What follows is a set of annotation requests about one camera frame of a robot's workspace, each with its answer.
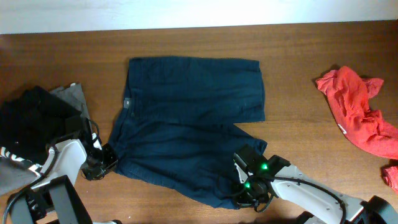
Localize navy blue shorts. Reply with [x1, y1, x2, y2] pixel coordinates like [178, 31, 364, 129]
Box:
[109, 56, 267, 209]

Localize red mesh garment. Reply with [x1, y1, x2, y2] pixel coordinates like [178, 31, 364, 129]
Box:
[315, 65, 398, 194]

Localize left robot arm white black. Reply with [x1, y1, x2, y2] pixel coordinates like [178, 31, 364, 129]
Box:
[1, 116, 118, 224]

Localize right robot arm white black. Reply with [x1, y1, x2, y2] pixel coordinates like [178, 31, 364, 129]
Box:
[233, 145, 397, 224]

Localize black folded garment white print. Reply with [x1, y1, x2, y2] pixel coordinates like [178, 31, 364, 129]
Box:
[0, 85, 82, 177]

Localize grey folded garment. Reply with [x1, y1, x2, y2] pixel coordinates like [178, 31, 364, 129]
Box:
[0, 82, 91, 196]

